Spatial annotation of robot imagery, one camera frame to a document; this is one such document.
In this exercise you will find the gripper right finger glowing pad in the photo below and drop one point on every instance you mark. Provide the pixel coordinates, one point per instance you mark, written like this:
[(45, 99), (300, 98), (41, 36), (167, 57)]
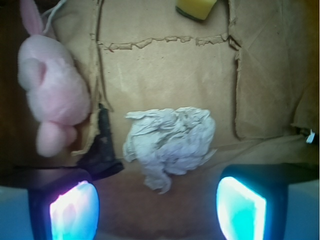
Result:
[(269, 201)]

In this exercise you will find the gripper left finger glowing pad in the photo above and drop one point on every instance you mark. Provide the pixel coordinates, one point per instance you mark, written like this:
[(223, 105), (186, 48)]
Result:
[(48, 204)]

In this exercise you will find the white paper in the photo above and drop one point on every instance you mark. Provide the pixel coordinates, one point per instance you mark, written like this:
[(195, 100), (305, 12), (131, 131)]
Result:
[(169, 142)]

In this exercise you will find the black tape left piece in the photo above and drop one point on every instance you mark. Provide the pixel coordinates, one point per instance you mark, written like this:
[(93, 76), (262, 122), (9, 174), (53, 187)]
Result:
[(100, 161)]

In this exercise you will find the pink plush bunny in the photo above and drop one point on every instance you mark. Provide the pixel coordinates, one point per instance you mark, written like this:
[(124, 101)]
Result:
[(56, 93)]

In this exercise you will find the brown paper bag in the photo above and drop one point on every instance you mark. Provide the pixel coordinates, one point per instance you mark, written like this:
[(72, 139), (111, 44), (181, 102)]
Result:
[(254, 64)]

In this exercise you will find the yellow sponge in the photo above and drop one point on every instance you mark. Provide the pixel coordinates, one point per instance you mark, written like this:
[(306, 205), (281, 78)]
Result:
[(197, 10)]

